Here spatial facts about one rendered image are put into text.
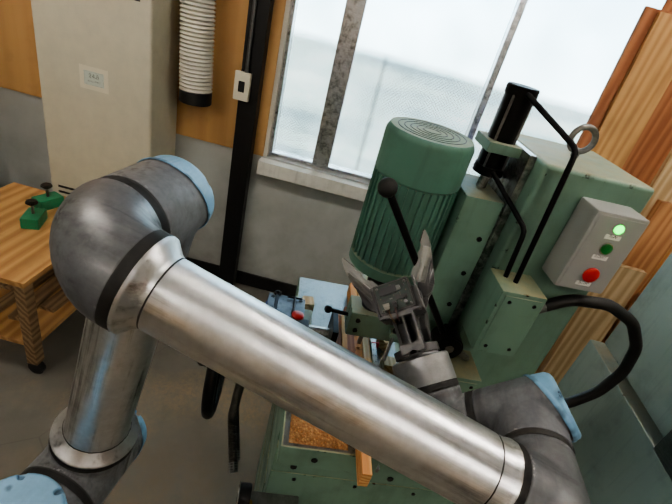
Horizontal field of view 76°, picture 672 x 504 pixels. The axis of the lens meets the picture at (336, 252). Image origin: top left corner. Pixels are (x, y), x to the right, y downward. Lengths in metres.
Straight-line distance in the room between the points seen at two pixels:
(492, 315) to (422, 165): 0.31
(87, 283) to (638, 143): 2.30
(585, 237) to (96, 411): 0.88
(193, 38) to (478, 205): 1.63
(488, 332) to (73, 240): 0.71
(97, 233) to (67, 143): 2.05
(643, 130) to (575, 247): 1.60
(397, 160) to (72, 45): 1.79
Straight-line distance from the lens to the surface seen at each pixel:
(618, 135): 2.36
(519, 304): 0.88
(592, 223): 0.86
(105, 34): 2.26
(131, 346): 0.73
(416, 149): 0.80
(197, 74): 2.22
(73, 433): 0.93
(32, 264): 2.06
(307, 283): 1.36
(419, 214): 0.84
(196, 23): 2.19
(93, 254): 0.46
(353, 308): 1.03
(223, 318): 0.44
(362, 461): 0.93
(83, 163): 2.50
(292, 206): 2.47
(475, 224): 0.90
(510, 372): 1.13
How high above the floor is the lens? 1.69
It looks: 30 degrees down
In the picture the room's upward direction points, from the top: 15 degrees clockwise
